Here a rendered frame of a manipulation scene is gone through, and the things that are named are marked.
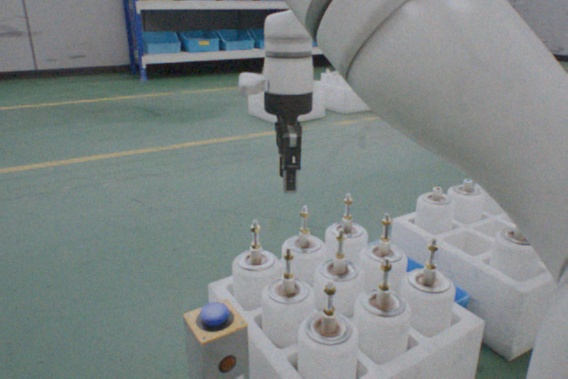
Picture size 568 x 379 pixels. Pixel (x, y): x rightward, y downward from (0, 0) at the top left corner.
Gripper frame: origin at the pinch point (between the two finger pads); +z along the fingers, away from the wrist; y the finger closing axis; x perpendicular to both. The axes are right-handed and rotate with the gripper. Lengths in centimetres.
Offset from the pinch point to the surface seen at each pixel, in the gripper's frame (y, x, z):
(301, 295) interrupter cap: -2.0, -2.2, 21.6
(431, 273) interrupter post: -0.9, -26.2, 19.5
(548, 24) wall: 561, -438, -3
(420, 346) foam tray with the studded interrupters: -8.3, -22.1, 29.0
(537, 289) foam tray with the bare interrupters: 6, -53, 30
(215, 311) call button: -15.0, 11.7, 14.0
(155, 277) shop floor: 45, 33, 47
